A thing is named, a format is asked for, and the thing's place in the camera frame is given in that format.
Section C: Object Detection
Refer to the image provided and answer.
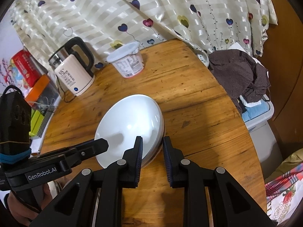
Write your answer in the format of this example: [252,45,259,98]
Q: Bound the orange box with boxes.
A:
[25,74,60,110]

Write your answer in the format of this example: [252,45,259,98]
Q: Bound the blue cloth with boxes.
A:
[241,102,271,121]

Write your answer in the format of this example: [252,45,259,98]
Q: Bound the white cloth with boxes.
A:
[48,181,70,195]

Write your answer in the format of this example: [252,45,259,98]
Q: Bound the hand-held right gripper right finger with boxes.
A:
[163,136,277,227]

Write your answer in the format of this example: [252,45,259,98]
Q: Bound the brown checkered cloth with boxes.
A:
[208,49,272,114]

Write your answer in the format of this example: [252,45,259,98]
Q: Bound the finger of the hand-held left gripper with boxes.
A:
[63,138,109,169]

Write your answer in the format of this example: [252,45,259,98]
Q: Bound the olive cloth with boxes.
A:
[263,148,303,185]

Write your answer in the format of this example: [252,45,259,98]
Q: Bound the white plastic tub with lid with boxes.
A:
[106,42,145,78]

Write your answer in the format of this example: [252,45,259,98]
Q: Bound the cream electric kettle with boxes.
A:
[48,37,95,97]

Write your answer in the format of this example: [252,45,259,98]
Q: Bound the large green box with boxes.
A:
[30,109,48,136]

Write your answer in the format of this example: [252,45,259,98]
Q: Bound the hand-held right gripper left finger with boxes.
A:
[28,136,144,227]

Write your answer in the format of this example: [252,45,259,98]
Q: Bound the person's left hand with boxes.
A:
[5,182,52,223]

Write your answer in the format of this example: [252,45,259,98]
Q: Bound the floral blanket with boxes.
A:
[265,166,303,223]

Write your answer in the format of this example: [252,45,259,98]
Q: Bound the budded branches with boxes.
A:
[0,58,15,86]

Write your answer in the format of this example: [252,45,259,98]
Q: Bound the red box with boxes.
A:
[12,50,41,88]

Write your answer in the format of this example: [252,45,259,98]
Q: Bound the black kettle cable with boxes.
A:
[57,83,74,103]

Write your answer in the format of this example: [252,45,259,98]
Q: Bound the white storage bin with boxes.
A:
[239,95,283,178]

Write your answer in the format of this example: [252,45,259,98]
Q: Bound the striped box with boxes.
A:
[39,111,56,138]

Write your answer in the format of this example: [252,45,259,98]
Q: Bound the brown wooden panel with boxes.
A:
[257,0,303,155]

